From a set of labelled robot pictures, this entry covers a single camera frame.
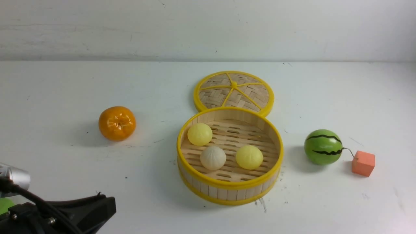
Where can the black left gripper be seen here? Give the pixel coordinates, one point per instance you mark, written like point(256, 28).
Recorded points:
point(88, 214)

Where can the white toy bun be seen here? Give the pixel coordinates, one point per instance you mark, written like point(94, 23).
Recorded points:
point(213, 158)

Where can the pale yellow toy bun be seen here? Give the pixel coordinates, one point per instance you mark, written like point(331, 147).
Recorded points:
point(199, 134)

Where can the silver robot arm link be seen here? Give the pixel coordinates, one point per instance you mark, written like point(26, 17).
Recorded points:
point(14, 181)

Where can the bamboo steamer tray yellow rim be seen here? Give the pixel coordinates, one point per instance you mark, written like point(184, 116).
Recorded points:
point(232, 129)

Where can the woven bamboo steamer lid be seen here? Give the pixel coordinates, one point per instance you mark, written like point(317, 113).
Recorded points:
point(234, 89)

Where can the orange toy tangerine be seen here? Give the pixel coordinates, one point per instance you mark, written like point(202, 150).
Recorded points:
point(117, 123)

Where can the green toy watermelon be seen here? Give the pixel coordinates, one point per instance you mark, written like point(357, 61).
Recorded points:
point(323, 147)

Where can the orange foam cube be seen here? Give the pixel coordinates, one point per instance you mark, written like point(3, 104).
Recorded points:
point(363, 163)

